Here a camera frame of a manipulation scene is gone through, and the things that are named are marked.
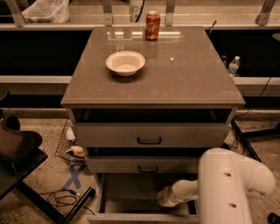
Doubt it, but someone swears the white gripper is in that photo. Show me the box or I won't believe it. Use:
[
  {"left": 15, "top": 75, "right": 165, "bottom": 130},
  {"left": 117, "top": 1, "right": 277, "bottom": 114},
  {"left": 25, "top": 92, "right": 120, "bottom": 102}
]
[{"left": 157, "top": 186, "right": 182, "bottom": 207}]

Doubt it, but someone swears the white paper bowl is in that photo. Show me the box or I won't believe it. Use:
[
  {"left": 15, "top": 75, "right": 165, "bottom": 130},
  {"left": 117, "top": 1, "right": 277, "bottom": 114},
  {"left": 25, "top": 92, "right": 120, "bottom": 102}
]
[{"left": 106, "top": 51, "right": 145, "bottom": 76}]

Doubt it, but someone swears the black floor cable right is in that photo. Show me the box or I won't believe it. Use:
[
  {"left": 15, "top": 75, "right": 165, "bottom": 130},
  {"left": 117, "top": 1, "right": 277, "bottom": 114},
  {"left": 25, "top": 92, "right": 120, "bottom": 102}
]
[{"left": 221, "top": 138, "right": 247, "bottom": 156}]

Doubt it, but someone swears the grey drawer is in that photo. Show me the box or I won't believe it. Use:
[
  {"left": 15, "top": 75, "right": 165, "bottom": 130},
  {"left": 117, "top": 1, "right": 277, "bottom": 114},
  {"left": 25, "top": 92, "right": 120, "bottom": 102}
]
[
  {"left": 87, "top": 173, "right": 200, "bottom": 224},
  {"left": 86, "top": 156, "right": 199, "bottom": 173},
  {"left": 75, "top": 123, "right": 231, "bottom": 148}
]

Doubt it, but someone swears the black floor cable left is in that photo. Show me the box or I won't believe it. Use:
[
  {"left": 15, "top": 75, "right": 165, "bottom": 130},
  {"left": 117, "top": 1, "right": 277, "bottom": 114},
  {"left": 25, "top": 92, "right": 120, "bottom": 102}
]
[{"left": 38, "top": 189, "right": 101, "bottom": 217}]

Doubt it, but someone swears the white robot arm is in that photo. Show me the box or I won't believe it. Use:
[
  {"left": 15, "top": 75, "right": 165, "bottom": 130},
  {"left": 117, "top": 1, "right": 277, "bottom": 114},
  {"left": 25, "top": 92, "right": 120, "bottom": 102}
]
[{"left": 157, "top": 148, "right": 276, "bottom": 224}]

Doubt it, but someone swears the wire mesh basket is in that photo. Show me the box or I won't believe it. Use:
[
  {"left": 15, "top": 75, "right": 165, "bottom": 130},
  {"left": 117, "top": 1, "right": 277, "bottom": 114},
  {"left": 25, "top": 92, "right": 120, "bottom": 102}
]
[{"left": 55, "top": 120, "right": 71, "bottom": 165}]

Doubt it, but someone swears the white plastic bag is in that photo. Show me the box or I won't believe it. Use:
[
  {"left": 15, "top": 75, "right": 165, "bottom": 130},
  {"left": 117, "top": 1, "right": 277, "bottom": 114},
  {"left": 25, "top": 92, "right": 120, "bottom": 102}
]
[{"left": 22, "top": 0, "right": 70, "bottom": 24}]

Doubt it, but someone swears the black table leg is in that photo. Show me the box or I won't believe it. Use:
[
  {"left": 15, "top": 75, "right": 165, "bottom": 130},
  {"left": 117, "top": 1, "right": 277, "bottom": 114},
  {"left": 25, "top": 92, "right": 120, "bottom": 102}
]
[
  {"left": 231, "top": 120, "right": 261, "bottom": 162},
  {"left": 16, "top": 181, "right": 95, "bottom": 224}
]

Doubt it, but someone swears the black floor cable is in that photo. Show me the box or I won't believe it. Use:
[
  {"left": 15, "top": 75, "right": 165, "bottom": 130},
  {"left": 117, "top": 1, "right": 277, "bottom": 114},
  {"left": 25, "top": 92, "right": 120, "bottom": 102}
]
[
  {"left": 221, "top": 138, "right": 247, "bottom": 156},
  {"left": 38, "top": 189, "right": 101, "bottom": 217}
]

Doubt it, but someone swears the orange soda can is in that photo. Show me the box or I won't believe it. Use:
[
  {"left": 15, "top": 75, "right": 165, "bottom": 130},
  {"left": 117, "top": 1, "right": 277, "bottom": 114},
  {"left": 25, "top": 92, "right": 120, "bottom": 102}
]
[{"left": 145, "top": 10, "right": 160, "bottom": 40}]

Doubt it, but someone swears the black table leg right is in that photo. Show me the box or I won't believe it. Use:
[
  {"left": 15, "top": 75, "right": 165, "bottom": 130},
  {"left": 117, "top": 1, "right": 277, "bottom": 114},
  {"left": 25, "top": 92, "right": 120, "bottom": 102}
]
[{"left": 231, "top": 120, "right": 261, "bottom": 162}]

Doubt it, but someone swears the black table leg left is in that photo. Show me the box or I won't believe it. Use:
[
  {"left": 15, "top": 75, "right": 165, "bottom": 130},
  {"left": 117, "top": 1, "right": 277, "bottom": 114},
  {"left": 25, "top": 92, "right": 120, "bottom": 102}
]
[{"left": 16, "top": 181, "right": 95, "bottom": 224}]

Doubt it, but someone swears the grey drawer cabinet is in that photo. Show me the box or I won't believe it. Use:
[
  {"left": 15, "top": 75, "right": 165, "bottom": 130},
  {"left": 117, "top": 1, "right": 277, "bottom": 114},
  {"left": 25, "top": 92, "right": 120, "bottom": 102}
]
[{"left": 60, "top": 26, "right": 246, "bottom": 193}]

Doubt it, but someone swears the clear plastic water bottle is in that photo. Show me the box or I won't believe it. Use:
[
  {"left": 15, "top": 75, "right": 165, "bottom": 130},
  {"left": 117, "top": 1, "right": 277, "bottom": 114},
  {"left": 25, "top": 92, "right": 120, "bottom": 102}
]
[{"left": 227, "top": 56, "right": 240, "bottom": 77}]

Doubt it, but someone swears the blue tape cross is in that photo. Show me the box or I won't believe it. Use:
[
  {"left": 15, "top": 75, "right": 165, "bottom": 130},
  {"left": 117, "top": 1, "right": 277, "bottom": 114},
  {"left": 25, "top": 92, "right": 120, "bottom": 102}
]
[{"left": 62, "top": 165, "right": 85, "bottom": 189}]

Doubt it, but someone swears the dark brown chair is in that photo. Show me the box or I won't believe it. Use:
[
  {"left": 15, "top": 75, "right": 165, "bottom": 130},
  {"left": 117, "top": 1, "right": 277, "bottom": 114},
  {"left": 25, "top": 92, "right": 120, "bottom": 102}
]
[{"left": 0, "top": 116, "right": 42, "bottom": 165}]

